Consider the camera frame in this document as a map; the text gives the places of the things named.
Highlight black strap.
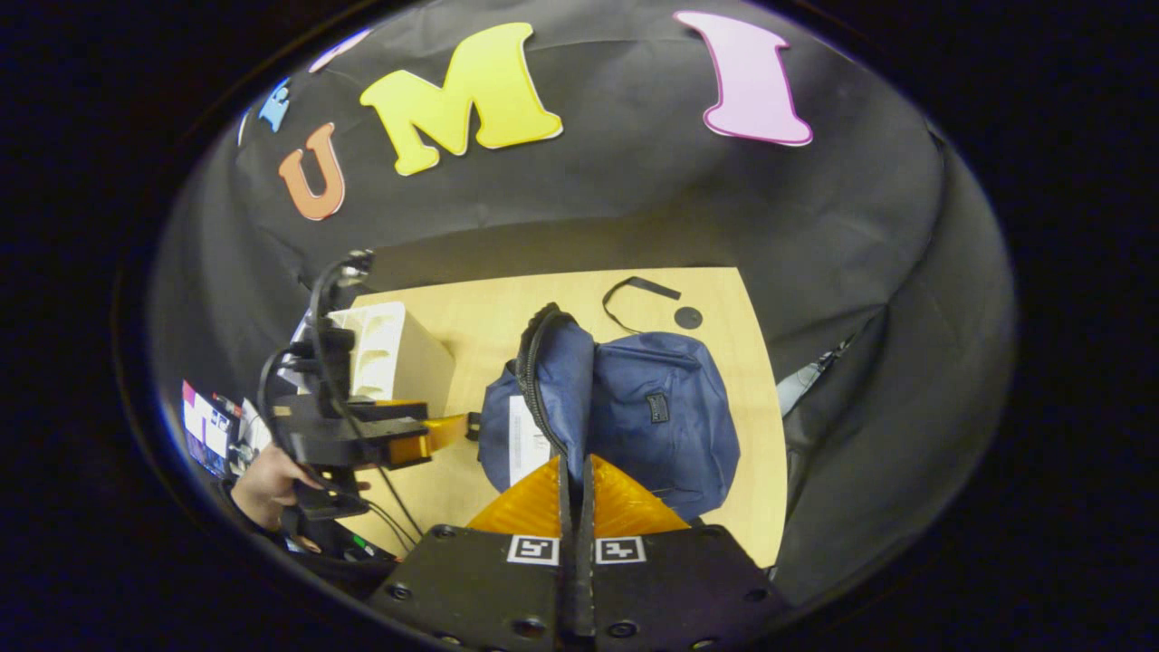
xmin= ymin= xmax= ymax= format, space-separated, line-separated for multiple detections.
xmin=602 ymin=275 xmax=682 ymax=334

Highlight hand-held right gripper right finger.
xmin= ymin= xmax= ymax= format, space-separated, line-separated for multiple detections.
xmin=579 ymin=453 xmax=800 ymax=652

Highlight white bookshelf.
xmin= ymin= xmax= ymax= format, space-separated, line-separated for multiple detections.
xmin=328 ymin=302 xmax=456 ymax=405

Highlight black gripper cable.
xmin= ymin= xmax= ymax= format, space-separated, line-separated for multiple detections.
xmin=257 ymin=252 xmax=428 ymax=544

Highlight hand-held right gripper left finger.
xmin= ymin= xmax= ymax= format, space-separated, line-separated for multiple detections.
xmin=367 ymin=453 xmax=580 ymax=652

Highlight white printed label tag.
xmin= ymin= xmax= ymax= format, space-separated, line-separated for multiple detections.
xmin=507 ymin=392 xmax=553 ymax=490

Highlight blue schoolbag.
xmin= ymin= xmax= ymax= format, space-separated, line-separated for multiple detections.
xmin=477 ymin=303 xmax=742 ymax=523

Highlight colourful printed papers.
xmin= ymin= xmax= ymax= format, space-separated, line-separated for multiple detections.
xmin=179 ymin=379 xmax=273 ymax=481

